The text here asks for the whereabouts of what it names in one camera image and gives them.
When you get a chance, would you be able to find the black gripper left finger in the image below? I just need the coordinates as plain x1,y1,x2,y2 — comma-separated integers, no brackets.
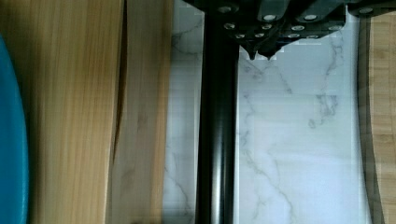
184,0,282,60

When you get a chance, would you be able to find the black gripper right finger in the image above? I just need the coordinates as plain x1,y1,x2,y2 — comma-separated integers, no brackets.
257,0,395,59

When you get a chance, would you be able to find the bamboo cutting board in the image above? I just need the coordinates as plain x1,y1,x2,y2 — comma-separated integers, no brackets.
358,12,396,224

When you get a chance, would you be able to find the blue plate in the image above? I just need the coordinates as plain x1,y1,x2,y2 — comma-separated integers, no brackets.
0,39,29,224

